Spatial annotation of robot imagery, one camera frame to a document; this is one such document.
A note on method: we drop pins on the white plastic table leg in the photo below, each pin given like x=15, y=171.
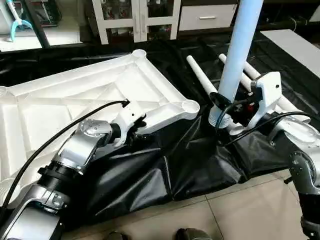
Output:
x=225, y=60
x=200, y=72
x=252, y=70
x=240, y=50

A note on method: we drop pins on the white plastic table top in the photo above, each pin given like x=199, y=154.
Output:
x=75, y=100

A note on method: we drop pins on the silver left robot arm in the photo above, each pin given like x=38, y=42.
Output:
x=80, y=145

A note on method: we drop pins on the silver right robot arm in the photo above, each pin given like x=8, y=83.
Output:
x=300, y=135

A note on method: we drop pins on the black work mat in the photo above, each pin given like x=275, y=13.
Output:
x=190, y=165

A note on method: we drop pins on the white flat board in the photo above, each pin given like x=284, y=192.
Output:
x=295, y=50

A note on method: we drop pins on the black low shelf unit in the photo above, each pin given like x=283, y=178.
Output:
x=280, y=15

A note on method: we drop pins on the white glass door cabinet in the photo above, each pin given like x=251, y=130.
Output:
x=135, y=20

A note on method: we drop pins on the black left robot foot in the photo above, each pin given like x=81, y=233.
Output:
x=115, y=236

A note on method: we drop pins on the black slanted pole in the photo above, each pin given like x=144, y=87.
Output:
x=37, y=25

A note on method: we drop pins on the teal and white mop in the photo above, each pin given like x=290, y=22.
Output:
x=17, y=25

